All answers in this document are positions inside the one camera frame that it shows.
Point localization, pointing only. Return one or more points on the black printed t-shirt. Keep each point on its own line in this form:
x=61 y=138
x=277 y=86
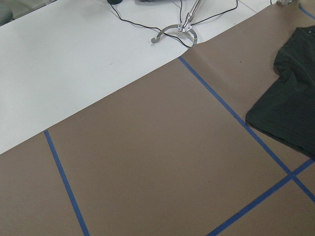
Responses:
x=286 y=111

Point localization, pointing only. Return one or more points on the metal stand with green tip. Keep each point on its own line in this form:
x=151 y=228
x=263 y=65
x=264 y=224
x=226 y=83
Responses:
x=184 y=27

